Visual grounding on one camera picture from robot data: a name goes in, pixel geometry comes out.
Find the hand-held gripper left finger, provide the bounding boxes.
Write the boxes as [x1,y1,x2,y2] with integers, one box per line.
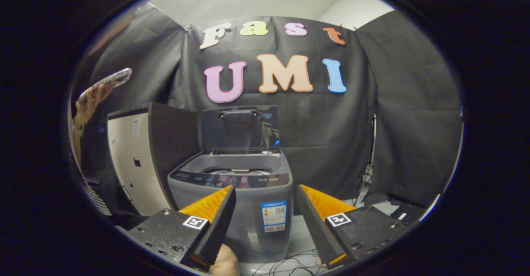
[128,185,237,270]

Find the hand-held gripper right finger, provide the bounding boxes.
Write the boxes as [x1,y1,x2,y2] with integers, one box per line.
[295,184,410,269]

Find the grey washing machine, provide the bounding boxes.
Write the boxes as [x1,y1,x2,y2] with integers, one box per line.
[167,151,294,263]

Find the dark washing machine lid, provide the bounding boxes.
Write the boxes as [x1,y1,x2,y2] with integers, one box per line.
[202,106,280,155]

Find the person's knee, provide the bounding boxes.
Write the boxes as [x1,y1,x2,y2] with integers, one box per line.
[209,244,241,276]

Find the black metal stand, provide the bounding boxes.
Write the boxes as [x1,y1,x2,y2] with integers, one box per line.
[357,114,379,206]

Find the black flat device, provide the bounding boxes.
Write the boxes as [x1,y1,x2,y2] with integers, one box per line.
[389,203,427,225]

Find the white and dark cabinet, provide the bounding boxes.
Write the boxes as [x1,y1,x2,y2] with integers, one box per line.
[107,103,200,217]

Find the black backdrop cloth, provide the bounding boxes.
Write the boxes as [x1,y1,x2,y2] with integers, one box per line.
[79,2,462,208]

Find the phone with patterned case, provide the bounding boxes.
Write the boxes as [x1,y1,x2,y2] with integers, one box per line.
[77,68,132,106]

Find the black floor cables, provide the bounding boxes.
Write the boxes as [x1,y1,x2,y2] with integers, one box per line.
[248,249,328,276]

